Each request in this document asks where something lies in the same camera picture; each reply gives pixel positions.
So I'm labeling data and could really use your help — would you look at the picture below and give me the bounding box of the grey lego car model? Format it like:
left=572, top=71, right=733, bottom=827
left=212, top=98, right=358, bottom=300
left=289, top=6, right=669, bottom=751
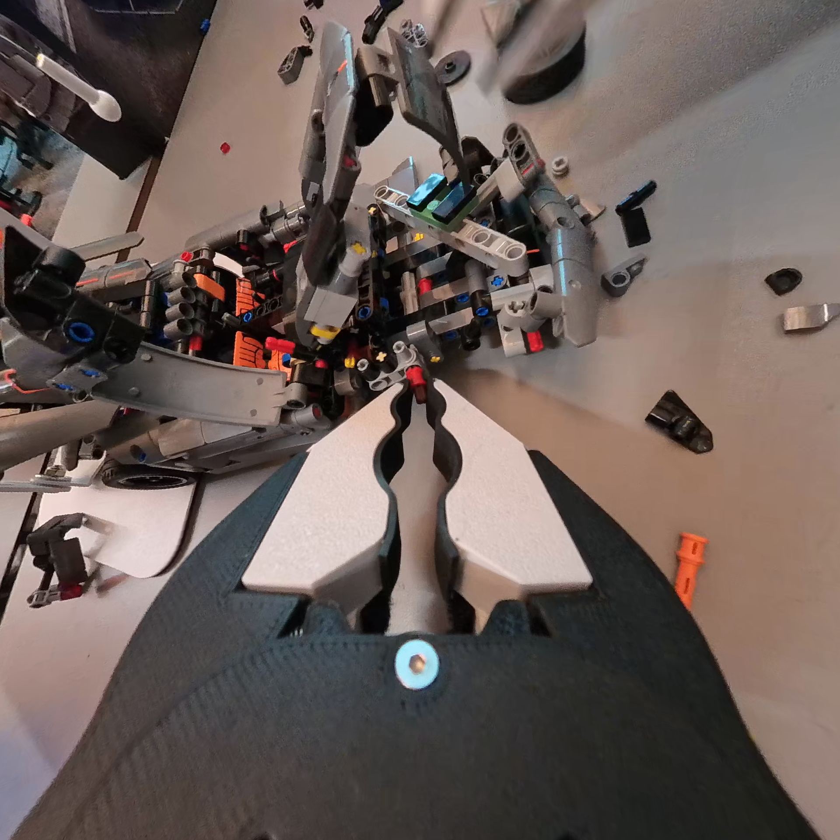
left=0, top=20, right=601, bottom=493

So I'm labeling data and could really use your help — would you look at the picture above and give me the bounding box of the small black red lego assembly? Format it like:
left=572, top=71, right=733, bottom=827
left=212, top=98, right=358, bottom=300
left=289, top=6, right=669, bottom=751
left=25, top=514, right=91, bottom=609

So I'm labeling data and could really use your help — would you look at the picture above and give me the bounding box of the black lego axle pin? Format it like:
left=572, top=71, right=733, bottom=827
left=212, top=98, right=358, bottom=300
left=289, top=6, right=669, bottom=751
left=614, top=179, right=658, bottom=214

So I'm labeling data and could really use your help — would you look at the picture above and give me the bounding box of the dark printed set box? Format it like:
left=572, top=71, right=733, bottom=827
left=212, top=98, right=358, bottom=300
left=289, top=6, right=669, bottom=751
left=62, top=0, right=219, bottom=179

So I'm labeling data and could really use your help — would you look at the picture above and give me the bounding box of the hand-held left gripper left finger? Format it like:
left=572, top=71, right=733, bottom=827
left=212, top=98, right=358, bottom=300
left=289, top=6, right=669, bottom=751
left=241, top=382, right=411, bottom=631

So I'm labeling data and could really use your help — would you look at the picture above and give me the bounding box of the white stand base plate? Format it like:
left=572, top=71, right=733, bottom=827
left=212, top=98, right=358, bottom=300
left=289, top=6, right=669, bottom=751
left=36, top=478, right=202, bottom=580

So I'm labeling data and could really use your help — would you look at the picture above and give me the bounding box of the dark angled lego connector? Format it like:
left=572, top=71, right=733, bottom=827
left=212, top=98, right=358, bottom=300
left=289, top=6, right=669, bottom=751
left=276, top=45, right=316, bottom=86

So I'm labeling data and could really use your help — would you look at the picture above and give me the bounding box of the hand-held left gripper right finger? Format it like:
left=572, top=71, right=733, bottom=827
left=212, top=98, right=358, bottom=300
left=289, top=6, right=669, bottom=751
left=425, top=378, right=594, bottom=632

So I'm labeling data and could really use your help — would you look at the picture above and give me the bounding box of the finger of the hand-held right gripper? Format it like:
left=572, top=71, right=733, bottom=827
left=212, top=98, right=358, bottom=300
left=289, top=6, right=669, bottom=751
left=476, top=0, right=589, bottom=91

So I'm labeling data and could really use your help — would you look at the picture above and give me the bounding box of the light grey beam with tiles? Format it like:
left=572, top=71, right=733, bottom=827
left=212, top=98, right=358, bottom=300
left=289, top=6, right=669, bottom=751
left=373, top=172, right=530, bottom=278

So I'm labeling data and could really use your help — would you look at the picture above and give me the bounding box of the black lego tire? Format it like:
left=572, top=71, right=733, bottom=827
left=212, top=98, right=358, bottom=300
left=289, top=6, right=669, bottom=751
left=504, top=23, right=589, bottom=107

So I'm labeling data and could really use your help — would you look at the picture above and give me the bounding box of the orange lego pin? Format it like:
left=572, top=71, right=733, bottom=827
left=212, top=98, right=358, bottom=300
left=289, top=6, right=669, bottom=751
left=673, top=532, right=711, bottom=613

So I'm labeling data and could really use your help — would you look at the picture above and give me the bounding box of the shiny dark lego piece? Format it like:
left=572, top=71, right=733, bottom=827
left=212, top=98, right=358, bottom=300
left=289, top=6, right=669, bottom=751
left=644, top=389, right=716, bottom=456

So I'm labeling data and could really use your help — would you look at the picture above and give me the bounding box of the white knobbed rod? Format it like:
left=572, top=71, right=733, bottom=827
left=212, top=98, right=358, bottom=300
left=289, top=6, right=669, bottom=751
left=35, top=52, right=123, bottom=123

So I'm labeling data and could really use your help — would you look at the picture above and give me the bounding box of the black lego pin connector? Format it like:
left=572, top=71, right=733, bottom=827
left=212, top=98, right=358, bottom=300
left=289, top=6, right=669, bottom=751
left=360, top=0, right=406, bottom=45

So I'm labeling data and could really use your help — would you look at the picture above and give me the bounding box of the dark round lego disc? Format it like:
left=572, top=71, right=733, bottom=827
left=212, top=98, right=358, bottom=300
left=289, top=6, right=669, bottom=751
left=432, top=50, right=471, bottom=88

